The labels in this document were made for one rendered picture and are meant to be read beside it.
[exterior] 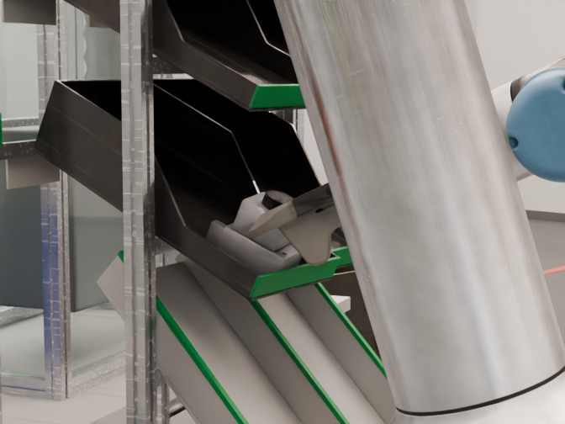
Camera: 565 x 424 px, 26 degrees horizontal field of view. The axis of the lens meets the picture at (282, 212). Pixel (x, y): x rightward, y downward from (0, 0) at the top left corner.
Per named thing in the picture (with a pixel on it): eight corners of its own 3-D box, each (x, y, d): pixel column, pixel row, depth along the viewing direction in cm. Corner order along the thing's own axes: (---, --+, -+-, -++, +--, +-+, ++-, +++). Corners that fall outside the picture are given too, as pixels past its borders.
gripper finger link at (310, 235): (267, 288, 102) (368, 243, 101) (238, 224, 102) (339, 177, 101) (272, 285, 105) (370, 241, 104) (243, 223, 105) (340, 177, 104)
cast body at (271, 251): (293, 277, 111) (322, 209, 108) (273, 288, 107) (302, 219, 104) (218, 234, 113) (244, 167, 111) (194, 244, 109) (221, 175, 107)
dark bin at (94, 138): (331, 279, 114) (361, 210, 112) (250, 302, 104) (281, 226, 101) (124, 143, 127) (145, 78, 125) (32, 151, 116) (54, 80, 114)
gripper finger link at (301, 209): (296, 217, 100) (394, 172, 99) (288, 200, 100) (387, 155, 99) (302, 215, 105) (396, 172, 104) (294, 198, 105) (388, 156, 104)
